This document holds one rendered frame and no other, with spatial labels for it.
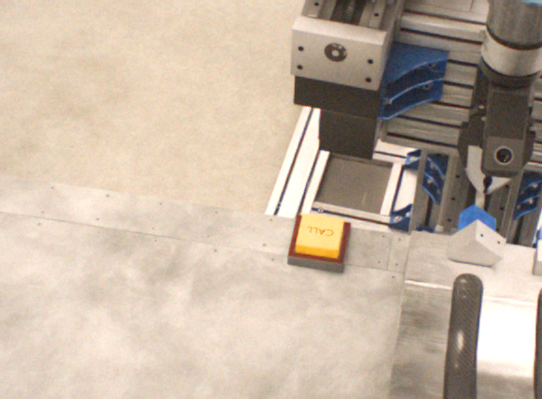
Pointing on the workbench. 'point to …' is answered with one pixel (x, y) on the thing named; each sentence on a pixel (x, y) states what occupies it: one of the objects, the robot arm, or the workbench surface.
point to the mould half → (497, 376)
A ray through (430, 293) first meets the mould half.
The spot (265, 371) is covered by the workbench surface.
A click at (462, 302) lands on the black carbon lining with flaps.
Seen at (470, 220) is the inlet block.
